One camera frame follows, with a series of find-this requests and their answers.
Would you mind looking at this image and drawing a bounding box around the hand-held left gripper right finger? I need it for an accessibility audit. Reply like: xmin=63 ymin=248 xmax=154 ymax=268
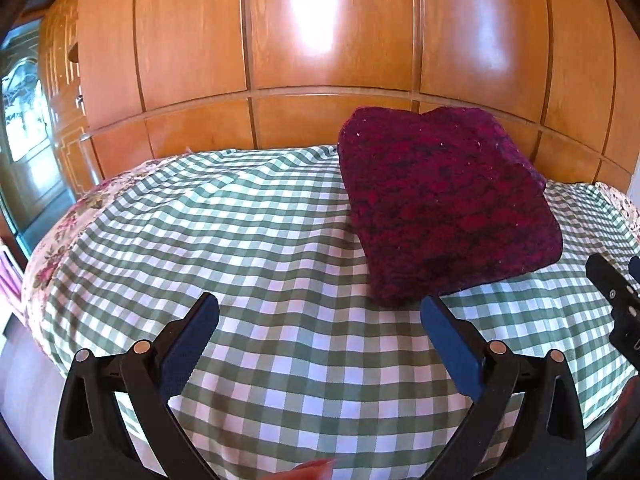
xmin=420 ymin=296 xmax=587 ymax=480

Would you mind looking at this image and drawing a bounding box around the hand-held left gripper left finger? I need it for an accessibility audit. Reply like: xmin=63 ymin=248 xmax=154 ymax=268
xmin=52 ymin=291 xmax=221 ymax=480

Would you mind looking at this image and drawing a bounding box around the red purple knit sweater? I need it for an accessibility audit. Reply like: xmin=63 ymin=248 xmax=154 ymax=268
xmin=337 ymin=105 xmax=563 ymax=307

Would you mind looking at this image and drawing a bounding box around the person's left hand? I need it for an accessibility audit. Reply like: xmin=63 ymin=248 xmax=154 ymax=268
xmin=272 ymin=457 xmax=338 ymax=480

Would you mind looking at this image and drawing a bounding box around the green white checked blanket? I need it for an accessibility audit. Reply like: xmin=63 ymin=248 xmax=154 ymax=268
xmin=37 ymin=145 xmax=640 ymax=466

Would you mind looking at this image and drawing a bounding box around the floral bed sheet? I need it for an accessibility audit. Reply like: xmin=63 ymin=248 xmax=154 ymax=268
xmin=20 ymin=152 xmax=640 ymax=346

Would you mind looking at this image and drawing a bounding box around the pink cloth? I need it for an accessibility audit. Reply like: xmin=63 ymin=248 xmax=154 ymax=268
xmin=0 ymin=242 xmax=23 ymax=321

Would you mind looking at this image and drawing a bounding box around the dark framed glass door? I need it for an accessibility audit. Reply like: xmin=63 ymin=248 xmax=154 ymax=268
xmin=0 ymin=15 xmax=76 ymax=261

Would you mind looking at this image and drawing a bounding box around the wooden wardrobe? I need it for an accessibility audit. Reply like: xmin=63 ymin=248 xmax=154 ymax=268
xmin=37 ymin=0 xmax=640 ymax=196

